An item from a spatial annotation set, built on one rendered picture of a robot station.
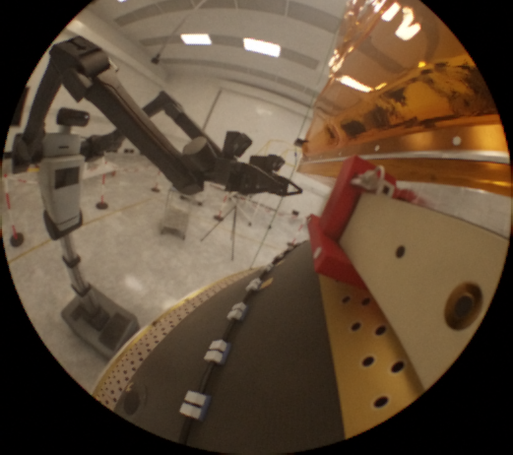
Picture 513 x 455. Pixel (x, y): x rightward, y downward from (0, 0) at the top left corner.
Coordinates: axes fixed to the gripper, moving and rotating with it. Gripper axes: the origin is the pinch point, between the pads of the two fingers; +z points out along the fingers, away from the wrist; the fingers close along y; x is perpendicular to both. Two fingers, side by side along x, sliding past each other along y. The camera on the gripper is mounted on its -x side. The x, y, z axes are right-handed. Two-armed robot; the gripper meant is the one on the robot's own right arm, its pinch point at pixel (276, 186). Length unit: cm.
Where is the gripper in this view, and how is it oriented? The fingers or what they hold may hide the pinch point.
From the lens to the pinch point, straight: 33.8
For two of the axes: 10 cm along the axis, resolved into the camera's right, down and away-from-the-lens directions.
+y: 4.0, -0.4, 9.2
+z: 8.9, 2.5, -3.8
